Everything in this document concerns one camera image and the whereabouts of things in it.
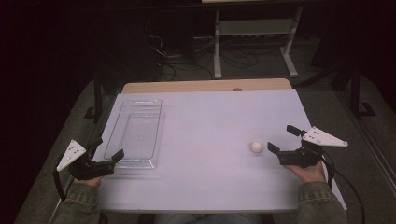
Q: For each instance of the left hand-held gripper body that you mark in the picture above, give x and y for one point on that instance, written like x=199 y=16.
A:
x=88 y=169

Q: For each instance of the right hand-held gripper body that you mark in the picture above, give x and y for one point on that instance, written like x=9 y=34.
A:
x=300 y=158

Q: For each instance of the small white ball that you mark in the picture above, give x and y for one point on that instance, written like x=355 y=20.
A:
x=256 y=146

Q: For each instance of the clear plastic tray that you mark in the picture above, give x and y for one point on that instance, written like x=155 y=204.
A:
x=140 y=130

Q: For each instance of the person's left hand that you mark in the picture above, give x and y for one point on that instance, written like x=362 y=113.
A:
x=90 y=181

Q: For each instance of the person's right hand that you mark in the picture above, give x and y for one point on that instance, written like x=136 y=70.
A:
x=311 y=174

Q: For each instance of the black metal stand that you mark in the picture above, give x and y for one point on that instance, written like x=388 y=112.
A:
x=356 y=93
x=97 y=99

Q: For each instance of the white table cover sheet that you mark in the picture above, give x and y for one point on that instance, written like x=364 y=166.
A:
x=211 y=124

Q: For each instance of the white metal desk frame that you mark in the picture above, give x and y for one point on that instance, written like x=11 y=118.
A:
x=255 y=27

